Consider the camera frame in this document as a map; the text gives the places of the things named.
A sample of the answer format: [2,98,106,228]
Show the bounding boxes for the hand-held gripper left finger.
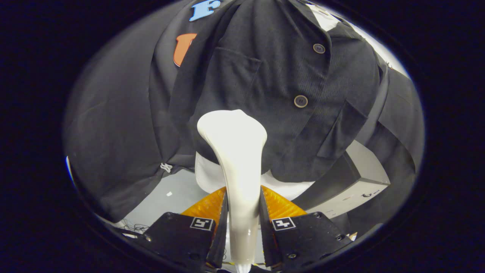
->
[136,186,229,271]

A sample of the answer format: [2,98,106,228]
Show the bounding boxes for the beige cabinet with grey top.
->
[292,140,391,220]

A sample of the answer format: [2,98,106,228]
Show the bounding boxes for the black floor cables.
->
[121,222,150,234]

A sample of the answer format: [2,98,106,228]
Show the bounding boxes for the white garment steamer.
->
[197,109,268,273]

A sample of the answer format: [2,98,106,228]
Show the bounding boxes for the black suit jacket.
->
[150,0,381,183]

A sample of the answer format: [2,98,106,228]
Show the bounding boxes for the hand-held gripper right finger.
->
[260,185,355,270]

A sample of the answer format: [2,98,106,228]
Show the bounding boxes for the white mannequin torso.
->
[194,4,341,201]

